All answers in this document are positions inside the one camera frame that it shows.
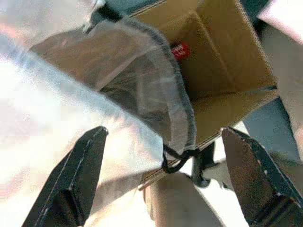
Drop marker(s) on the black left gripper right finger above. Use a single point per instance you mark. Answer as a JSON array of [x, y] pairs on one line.
[[255, 179]]

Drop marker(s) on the blue upholstered headboard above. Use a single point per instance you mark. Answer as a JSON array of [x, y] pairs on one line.
[[272, 130]]

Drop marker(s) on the beige bed mattress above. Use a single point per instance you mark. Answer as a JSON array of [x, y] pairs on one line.
[[291, 82]]

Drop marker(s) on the red white snack wrapper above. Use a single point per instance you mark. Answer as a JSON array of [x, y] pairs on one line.
[[181, 50]]

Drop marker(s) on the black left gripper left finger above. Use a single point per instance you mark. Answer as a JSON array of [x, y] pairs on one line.
[[78, 170]]

